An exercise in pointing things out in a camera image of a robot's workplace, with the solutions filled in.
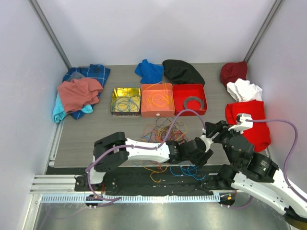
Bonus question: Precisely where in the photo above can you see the salmon pink shirt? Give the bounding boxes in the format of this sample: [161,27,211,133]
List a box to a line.
[58,78,103,113]

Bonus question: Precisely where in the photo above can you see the blue wire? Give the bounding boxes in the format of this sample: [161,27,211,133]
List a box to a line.
[112,88,141,113]

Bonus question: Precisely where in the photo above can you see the dark red cloth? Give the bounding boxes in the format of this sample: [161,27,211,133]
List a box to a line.
[220,61,248,87]

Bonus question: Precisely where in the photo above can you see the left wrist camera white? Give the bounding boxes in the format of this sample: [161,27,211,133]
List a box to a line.
[200,128,213,152]

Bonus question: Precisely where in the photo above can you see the bright red cloth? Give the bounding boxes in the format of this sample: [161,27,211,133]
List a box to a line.
[225,100,271,152]

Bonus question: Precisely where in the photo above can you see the red box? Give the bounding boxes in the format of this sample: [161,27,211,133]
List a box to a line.
[173,84,208,115]

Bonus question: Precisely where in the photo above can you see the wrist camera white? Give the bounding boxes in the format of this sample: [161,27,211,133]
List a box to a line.
[200,128,213,152]
[228,113,253,134]

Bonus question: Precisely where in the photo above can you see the aluminium corner post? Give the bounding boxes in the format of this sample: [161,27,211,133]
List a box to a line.
[244,0,284,64]
[28,0,72,69]

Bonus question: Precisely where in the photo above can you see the left aluminium corner post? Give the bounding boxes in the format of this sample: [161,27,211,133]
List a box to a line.
[28,0,72,69]

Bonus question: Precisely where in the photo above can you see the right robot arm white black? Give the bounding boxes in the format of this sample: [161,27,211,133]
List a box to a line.
[203,115,307,230]

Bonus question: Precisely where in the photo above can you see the white cloth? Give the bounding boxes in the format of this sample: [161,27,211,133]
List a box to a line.
[226,79,262,102]

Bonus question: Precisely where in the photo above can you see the gold tin box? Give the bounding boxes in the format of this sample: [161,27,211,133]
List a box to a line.
[110,87,141,116]

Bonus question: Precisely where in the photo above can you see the cyan cloth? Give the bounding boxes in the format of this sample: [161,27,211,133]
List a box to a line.
[52,94,93,123]

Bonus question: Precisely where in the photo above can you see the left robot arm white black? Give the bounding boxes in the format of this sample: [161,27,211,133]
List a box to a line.
[85,132,213,191]

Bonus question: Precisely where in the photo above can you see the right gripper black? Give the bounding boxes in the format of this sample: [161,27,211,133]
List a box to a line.
[204,120,242,166]

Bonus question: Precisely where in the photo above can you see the black cloth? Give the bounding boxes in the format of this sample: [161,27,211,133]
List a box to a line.
[162,59,205,86]

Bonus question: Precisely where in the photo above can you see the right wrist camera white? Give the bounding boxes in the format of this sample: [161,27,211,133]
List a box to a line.
[228,113,253,134]

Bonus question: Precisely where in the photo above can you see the yellow wire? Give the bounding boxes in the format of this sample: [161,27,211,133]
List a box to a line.
[142,81,174,111]

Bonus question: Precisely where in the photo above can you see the salmon pink box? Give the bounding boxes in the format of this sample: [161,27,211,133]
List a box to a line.
[141,83,175,117]

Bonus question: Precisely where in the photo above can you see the grey coiled cable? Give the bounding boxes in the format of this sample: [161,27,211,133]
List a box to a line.
[183,95,205,110]

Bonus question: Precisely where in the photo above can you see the right aluminium corner post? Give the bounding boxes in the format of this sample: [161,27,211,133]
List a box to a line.
[244,0,284,64]

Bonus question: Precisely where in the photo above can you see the blue plaid cloth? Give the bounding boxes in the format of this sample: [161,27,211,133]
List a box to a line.
[62,64,110,107]

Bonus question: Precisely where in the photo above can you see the white cable duct rail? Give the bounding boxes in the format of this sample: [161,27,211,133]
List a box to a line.
[41,193,220,204]

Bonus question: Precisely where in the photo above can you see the coloured wires pile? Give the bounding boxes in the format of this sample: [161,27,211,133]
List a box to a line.
[134,117,207,184]

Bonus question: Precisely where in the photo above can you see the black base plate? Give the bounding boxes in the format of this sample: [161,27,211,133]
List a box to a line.
[47,165,234,196]

